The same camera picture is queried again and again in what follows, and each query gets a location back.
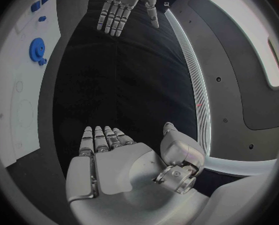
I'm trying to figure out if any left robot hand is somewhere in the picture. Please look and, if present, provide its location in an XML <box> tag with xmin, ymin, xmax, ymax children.
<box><xmin>96</xmin><ymin>0</ymin><xmax>160</xmax><ymax>38</ymax></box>

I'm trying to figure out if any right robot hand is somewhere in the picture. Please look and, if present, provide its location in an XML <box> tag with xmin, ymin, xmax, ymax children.
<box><xmin>65</xmin><ymin>121</ymin><xmax>210</xmax><ymax>225</ymax></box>

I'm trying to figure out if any white task board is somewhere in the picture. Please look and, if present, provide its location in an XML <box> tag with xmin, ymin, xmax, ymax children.
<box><xmin>0</xmin><ymin>0</ymin><xmax>62</xmax><ymax>169</ymax></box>

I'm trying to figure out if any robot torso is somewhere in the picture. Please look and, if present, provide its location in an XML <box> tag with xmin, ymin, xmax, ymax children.
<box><xmin>163</xmin><ymin>0</ymin><xmax>279</xmax><ymax>177</ymax></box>

